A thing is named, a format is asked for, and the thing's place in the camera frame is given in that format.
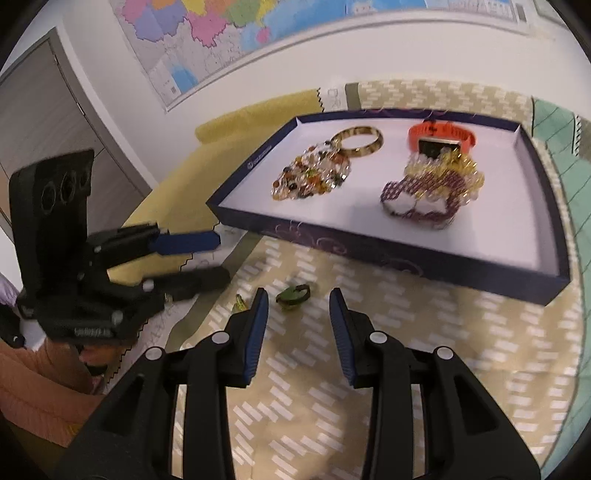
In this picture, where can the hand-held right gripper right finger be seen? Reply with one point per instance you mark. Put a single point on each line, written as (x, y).
(342, 332)

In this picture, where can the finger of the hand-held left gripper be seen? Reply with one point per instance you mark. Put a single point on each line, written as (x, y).
(198, 279)
(184, 242)

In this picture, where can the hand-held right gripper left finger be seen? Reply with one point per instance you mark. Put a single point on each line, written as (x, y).
(256, 332)

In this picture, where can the dark blue shallow box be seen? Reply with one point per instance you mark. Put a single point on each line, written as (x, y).
(351, 212)

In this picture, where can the yellow cloth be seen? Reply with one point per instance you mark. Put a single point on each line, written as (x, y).
(194, 184)

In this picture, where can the beige dashed pattern cloth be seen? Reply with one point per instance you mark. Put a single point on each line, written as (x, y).
(415, 350)

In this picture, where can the grey door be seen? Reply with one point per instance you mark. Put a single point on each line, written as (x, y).
(55, 115)

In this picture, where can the gold bangle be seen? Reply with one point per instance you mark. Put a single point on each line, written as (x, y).
(364, 153)

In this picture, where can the orange smart watch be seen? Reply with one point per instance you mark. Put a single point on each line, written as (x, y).
(431, 147)

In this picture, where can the person's olive garment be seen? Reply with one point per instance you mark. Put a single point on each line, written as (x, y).
(32, 438)

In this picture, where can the green checked cloth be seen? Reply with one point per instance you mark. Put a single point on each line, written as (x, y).
(561, 152)

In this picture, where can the colourful wall map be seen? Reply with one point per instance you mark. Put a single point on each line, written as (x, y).
(207, 46)

